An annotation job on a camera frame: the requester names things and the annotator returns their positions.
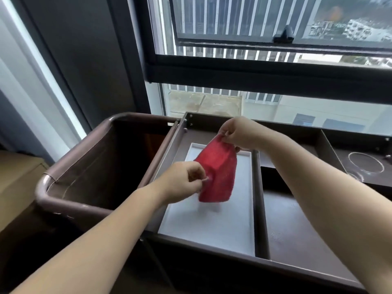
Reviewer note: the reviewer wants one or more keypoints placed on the person's left forearm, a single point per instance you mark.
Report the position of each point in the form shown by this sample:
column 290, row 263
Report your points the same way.
column 92, row 248

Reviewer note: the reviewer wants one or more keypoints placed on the dark window frame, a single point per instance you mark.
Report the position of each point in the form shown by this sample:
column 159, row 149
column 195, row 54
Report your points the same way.
column 245, row 73

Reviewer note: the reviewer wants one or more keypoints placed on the person's right forearm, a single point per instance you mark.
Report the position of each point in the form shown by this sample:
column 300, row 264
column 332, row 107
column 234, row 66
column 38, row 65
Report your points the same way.
column 337, row 199

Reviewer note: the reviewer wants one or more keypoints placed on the person's left hand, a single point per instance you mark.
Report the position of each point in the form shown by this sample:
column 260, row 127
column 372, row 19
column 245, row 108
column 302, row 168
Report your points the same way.
column 177, row 182

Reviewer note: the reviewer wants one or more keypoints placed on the grey shallow tray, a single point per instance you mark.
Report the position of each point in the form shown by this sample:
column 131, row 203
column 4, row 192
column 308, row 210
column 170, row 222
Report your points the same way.
column 214, row 223

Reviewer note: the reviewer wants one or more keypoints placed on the brown housekeeping cart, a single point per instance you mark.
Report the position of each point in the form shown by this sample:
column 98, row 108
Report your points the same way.
column 110, row 162

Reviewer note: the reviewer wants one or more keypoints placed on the person's right hand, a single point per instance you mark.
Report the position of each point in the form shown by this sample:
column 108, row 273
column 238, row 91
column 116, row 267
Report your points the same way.
column 248, row 132

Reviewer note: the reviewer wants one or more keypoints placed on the clear glass bowl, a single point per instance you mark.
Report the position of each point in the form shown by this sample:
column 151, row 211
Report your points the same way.
column 366, row 162

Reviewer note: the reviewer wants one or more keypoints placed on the grey curtain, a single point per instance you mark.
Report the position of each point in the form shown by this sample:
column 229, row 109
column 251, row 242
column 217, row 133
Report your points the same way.
column 9, row 125

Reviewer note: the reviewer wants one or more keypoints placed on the pink cleaning cloth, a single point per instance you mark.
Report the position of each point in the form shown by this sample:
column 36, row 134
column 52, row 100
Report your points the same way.
column 217, row 174

